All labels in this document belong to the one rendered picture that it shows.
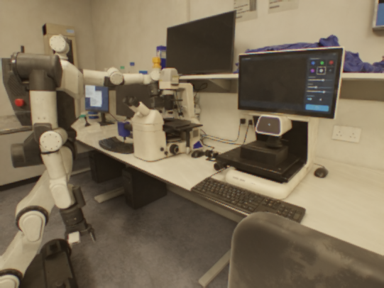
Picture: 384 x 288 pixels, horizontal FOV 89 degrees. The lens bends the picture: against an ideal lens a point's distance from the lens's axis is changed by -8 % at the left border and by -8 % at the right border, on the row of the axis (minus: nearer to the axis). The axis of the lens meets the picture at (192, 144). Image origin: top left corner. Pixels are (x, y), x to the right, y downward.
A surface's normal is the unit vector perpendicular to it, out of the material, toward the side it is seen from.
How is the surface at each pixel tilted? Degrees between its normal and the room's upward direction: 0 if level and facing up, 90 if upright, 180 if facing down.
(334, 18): 90
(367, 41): 90
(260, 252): 90
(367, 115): 90
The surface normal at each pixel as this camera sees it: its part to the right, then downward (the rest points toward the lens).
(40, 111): 0.35, 0.23
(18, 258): 0.61, 0.22
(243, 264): -0.69, 0.20
